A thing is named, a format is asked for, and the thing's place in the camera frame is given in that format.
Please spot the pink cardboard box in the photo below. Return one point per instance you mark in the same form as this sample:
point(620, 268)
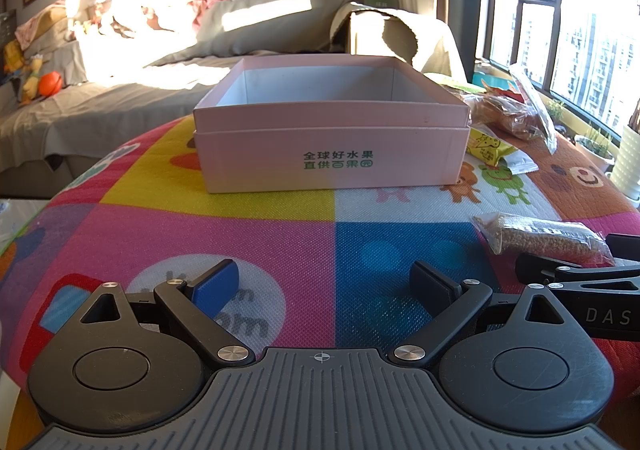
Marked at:
point(325, 140)

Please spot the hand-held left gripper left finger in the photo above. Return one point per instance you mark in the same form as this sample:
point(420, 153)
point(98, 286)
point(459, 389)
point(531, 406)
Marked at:
point(217, 282)

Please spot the white ribbed plant pot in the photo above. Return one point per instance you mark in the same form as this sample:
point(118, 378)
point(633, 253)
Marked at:
point(627, 160)

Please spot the colourful cartoon play mat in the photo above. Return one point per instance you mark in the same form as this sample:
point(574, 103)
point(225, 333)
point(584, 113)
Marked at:
point(300, 230)

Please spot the clear packet of brown grains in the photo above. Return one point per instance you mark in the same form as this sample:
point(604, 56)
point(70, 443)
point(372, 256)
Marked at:
point(540, 237)

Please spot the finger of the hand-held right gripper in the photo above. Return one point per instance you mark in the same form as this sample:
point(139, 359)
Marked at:
point(540, 266)
point(625, 246)

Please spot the clear bag of brown snacks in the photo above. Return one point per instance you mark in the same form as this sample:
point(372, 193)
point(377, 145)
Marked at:
point(505, 115)

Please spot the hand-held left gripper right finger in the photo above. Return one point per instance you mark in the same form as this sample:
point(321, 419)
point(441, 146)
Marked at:
point(430, 287)

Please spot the pile of pink clothes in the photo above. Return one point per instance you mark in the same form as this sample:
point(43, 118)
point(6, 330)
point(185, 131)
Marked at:
point(160, 10)

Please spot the small green box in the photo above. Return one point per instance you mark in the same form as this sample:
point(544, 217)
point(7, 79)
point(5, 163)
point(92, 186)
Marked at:
point(380, 2)

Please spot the beige cloth cover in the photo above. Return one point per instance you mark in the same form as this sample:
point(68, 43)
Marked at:
point(435, 47)

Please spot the yellow bread packet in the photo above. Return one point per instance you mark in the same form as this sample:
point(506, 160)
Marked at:
point(487, 147)

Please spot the grey fabric sofa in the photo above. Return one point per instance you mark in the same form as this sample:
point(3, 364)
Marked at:
point(100, 115)

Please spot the white pot with grass plant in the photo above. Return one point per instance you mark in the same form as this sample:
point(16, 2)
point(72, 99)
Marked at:
point(595, 152)

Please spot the grey pillow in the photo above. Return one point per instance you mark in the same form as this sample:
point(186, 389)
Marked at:
point(260, 25)

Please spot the orange ball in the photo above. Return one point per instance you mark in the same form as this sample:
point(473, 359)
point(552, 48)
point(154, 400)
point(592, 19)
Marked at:
point(51, 83)

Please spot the clear plastic bag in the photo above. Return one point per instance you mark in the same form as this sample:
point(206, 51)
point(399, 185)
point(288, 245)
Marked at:
point(535, 105)

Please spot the yellow and red plush toy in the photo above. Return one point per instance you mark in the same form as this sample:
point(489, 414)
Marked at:
point(12, 55)

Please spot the pink patterned blanket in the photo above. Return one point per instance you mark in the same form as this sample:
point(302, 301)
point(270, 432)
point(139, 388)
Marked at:
point(40, 25)

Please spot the black framed window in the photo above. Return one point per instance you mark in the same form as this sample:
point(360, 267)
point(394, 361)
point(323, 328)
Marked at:
point(555, 5)

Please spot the teal plastic basin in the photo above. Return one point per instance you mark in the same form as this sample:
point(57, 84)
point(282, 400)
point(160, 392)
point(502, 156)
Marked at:
point(490, 80)

